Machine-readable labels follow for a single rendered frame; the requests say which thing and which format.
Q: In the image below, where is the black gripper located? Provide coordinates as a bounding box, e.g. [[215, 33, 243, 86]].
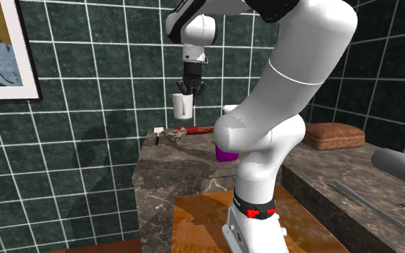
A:
[[176, 62, 208, 106]]

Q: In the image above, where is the white mug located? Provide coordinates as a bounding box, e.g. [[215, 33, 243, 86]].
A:
[[172, 92, 194, 121]]

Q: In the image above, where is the red rolling pin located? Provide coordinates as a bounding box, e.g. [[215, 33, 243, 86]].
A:
[[174, 126, 214, 136]]

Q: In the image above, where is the grey-brown crumpled lump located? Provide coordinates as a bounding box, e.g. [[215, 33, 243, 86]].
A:
[[162, 128, 188, 143]]

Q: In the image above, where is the purple container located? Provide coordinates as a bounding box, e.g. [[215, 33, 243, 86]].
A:
[[214, 142, 240, 162]]

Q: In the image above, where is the orange wooden robot stand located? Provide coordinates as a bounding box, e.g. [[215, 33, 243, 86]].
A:
[[171, 184, 350, 253]]

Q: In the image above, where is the brown bread loaf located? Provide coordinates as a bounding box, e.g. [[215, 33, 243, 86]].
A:
[[301, 121, 366, 152]]

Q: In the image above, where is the long grey rod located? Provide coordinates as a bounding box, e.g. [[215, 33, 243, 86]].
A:
[[332, 179, 405, 247]]

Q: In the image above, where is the thick grey cylinder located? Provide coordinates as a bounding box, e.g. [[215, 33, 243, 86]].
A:
[[370, 147, 405, 194]]

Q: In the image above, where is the white spatula with black handle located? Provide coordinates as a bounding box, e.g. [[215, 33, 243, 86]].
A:
[[153, 126, 165, 146]]

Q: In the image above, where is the framed wall picture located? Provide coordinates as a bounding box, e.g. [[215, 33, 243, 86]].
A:
[[0, 0, 44, 103]]

